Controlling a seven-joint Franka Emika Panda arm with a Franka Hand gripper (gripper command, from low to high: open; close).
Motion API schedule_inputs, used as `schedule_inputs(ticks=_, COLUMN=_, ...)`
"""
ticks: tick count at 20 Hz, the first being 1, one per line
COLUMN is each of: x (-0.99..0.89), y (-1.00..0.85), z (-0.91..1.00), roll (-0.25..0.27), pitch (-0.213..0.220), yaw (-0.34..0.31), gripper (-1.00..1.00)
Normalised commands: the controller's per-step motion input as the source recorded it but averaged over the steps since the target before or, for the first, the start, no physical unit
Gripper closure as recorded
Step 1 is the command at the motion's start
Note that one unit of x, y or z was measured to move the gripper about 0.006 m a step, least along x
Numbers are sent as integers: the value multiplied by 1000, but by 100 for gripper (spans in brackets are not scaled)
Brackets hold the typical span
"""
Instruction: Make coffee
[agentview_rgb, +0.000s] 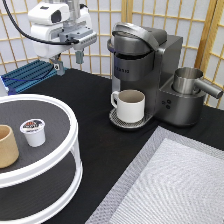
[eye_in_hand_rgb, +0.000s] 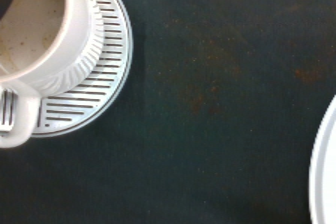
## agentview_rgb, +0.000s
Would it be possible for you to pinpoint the white ceramic mug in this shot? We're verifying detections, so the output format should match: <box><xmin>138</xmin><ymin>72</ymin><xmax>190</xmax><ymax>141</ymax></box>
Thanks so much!
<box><xmin>111</xmin><ymin>90</ymin><xmax>145</xmax><ymax>123</ymax></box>

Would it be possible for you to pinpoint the tan wooden cup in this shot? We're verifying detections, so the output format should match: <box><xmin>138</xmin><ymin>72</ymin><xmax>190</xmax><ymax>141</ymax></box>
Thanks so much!
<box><xmin>0</xmin><ymin>125</ymin><xmax>19</xmax><ymax>168</ymax></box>

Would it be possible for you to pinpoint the white two-tier round shelf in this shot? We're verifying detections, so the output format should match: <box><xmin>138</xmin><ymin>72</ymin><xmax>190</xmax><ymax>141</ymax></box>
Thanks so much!
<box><xmin>0</xmin><ymin>94</ymin><xmax>83</xmax><ymax>224</ymax></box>

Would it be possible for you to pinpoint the blue ribbed metal block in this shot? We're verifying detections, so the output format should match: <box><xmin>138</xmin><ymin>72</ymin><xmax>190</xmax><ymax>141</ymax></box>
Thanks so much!
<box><xmin>2</xmin><ymin>60</ymin><xmax>59</xmax><ymax>95</ymax></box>

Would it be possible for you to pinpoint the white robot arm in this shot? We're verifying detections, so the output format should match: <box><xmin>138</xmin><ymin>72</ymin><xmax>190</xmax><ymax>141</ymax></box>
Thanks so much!
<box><xmin>28</xmin><ymin>0</ymin><xmax>97</xmax><ymax>76</ymax></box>

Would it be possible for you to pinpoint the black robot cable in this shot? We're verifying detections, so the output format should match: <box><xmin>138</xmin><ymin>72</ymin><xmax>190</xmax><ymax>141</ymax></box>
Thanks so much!
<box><xmin>1</xmin><ymin>0</ymin><xmax>79</xmax><ymax>46</ymax></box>

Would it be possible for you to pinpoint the steel milk frother jug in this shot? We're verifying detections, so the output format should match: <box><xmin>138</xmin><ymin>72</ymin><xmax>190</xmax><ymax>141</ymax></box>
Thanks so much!
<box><xmin>173</xmin><ymin>67</ymin><xmax>223</xmax><ymax>99</ymax></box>

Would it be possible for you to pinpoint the white coffee pod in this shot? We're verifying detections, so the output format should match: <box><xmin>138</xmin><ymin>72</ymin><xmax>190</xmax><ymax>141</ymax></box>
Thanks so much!
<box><xmin>20</xmin><ymin>119</ymin><xmax>46</xmax><ymax>147</ymax></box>

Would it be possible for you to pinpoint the grey pod coffee machine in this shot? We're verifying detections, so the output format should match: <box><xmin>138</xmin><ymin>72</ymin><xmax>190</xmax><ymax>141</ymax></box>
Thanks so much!
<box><xmin>107</xmin><ymin>22</ymin><xmax>205</xmax><ymax>130</ymax></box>

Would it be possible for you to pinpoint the wooden shoji folding screen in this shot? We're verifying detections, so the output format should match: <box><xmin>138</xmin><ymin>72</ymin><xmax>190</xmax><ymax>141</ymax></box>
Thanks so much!
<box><xmin>0</xmin><ymin>0</ymin><xmax>224</xmax><ymax>110</ymax></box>

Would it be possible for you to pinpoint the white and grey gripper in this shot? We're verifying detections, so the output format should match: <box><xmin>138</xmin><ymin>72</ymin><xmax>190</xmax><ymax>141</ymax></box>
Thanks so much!
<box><xmin>28</xmin><ymin>1</ymin><xmax>97</xmax><ymax>76</ymax></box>

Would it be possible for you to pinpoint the grey woven placemat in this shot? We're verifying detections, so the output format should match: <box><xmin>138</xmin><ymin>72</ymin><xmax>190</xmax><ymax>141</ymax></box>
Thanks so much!
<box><xmin>85</xmin><ymin>127</ymin><xmax>224</xmax><ymax>224</ymax></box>

